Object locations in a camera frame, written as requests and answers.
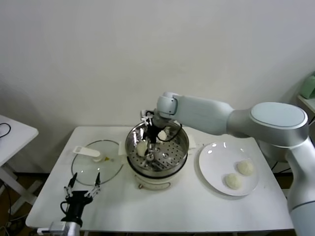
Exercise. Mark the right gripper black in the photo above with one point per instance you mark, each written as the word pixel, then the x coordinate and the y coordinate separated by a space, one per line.
pixel 153 134

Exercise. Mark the cream electric pot base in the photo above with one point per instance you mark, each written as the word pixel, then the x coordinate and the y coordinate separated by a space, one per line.
pixel 152 180

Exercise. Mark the white shelf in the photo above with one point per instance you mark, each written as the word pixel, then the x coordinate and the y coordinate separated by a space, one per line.
pixel 309 101

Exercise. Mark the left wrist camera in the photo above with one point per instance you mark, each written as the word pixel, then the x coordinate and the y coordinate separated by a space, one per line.
pixel 55 227

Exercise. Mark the white side table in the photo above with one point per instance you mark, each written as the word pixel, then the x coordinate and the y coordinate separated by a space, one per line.
pixel 14 137

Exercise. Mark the white steamed baozi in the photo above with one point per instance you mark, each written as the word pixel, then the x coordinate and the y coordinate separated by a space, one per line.
pixel 142 149
pixel 232 181
pixel 162 135
pixel 245 168

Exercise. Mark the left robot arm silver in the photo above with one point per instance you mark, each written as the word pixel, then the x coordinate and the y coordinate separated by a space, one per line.
pixel 72 228

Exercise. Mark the white round plate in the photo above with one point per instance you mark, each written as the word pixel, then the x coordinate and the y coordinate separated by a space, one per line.
pixel 216 159

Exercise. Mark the pale green appliance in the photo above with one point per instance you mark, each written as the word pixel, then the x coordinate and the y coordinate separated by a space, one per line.
pixel 308 86

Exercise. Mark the stainless steel steamer basket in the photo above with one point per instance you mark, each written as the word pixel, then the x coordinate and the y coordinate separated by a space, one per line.
pixel 172 152

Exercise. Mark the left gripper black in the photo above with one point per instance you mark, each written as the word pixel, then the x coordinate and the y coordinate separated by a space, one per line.
pixel 76 199

